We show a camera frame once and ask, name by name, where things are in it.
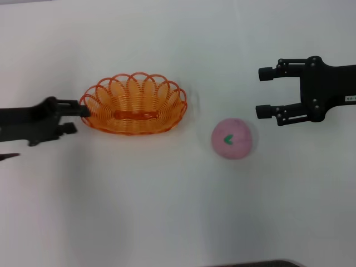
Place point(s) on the orange woven plastic basket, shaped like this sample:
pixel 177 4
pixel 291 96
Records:
pixel 133 122

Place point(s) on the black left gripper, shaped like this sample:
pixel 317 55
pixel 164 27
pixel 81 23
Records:
pixel 25 122

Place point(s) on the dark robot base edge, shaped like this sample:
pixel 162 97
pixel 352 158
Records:
pixel 250 263

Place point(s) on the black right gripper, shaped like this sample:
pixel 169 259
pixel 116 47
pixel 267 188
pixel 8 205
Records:
pixel 325 86

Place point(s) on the pink toy peach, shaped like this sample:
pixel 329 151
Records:
pixel 236 144

